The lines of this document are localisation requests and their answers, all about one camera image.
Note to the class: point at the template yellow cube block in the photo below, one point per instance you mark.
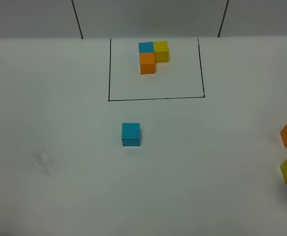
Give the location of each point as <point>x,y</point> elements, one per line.
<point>161,51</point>

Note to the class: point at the template orange cube block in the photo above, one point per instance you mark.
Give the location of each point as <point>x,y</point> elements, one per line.
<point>147,63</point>

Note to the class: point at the template blue cube block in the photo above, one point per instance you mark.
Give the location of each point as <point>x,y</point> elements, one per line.
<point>146,47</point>

